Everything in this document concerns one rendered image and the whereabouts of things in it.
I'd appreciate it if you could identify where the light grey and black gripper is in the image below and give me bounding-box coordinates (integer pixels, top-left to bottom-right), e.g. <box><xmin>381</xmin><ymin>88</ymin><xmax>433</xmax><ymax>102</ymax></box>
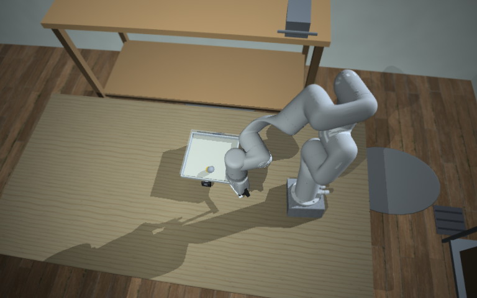
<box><xmin>225</xmin><ymin>170</ymin><xmax>250</xmax><ymax>197</ymax></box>

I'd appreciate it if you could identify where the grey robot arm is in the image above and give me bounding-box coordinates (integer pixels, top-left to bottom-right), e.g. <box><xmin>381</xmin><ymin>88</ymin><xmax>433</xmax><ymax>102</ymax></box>
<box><xmin>224</xmin><ymin>70</ymin><xmax>378</xmax><ymax>206</ymax></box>

